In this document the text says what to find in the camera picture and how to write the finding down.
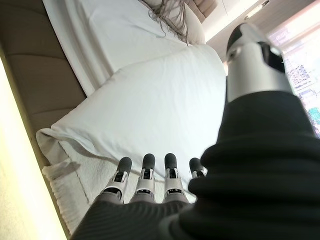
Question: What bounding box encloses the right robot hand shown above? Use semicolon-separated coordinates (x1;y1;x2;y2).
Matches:
72;22;320;240

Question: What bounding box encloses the large white pillow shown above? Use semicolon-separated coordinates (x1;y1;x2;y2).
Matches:
36;44;229;181

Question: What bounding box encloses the window with city view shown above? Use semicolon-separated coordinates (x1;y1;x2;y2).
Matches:
266;23;320;141

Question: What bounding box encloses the white textured fringed blanket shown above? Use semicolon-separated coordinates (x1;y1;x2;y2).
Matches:
36;127;198;238

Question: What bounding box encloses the cream cushion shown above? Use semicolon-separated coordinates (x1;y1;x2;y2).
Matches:
184;7;207;45

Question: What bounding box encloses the grey fringed throw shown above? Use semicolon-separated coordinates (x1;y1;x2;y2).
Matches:
147;0;191;48

